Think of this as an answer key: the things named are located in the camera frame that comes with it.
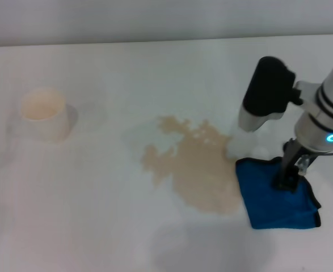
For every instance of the white paper cup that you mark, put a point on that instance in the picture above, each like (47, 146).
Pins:
(45, 113)

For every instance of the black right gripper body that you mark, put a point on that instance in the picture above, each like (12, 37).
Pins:
(294, 153)

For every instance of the black and white wrist camera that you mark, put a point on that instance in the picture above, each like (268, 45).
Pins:
(265, 90)

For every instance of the blue rag with black trim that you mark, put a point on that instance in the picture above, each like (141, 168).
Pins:
(277, 201)

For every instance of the brown water stain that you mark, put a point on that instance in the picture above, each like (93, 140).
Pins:
(197, 170)

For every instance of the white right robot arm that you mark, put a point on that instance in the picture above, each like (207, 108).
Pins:
(325, 107)

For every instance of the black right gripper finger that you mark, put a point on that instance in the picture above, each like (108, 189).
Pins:
(293, 181)
(282, 178)

